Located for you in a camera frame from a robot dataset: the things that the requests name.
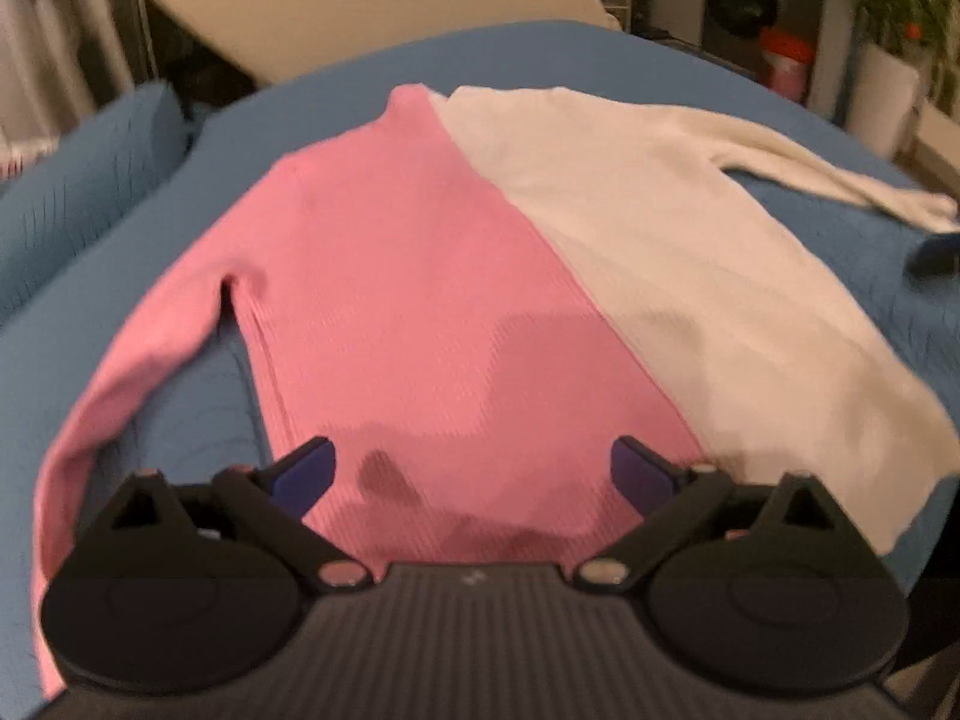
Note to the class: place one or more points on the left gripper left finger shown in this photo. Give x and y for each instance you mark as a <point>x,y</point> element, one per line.
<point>177,589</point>

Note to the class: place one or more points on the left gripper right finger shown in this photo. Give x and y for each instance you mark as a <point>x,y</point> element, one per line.
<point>764,588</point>

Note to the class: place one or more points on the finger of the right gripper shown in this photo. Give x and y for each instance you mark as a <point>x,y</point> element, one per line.
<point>936,257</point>

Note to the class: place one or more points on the pink and white knit sweater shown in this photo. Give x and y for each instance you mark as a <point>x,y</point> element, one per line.
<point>474,294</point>

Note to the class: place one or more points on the white plant pot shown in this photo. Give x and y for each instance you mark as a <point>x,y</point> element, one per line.
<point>885,89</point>

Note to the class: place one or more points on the red bucket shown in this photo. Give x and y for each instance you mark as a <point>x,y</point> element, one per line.
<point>788,60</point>

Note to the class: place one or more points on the blue quilted pillow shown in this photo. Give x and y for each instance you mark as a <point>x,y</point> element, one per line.
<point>68,201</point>

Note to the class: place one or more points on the light patterned curtain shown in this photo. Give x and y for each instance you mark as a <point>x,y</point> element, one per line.
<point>61,61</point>

